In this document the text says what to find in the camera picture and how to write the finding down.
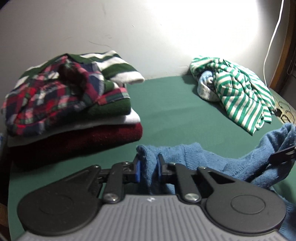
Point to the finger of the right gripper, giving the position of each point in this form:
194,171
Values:
285,155

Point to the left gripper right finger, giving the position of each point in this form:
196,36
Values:
166,171

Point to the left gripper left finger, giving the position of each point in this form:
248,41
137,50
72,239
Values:
131,170

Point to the pale patterned bed sheet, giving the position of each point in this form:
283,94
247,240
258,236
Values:
285,113

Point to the dark red folded sweater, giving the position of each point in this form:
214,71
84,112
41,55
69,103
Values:
67,145

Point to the green white striped crumpled shirt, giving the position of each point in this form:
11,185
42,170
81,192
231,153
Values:
246,99

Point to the light blue small garment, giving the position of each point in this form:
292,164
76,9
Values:
206,88

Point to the plaid flannel shirt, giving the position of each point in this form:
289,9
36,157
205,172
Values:
53,94

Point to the wooden bed post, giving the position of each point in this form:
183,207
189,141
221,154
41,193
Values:
287,54

